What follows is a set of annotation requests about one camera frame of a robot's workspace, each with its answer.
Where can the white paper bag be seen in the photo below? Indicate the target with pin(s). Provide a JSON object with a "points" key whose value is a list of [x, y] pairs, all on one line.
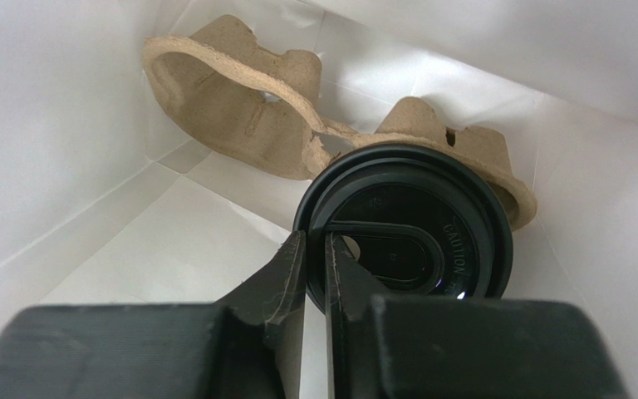
{"points": [[103, 199]]}

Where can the pulp cup carrier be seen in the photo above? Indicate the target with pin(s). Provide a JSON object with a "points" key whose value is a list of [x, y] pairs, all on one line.
{"points": [[239, 99]]}

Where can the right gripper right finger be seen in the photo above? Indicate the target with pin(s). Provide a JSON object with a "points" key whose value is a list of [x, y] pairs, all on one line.
{"points": [[356, 334]]}

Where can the black cup lid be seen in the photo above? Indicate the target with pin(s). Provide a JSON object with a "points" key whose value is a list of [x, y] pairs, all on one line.
{"points": [[423, 221]]}

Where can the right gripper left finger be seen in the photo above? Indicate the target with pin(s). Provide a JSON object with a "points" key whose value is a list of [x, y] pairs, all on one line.
{"points": [[261, 356]]}

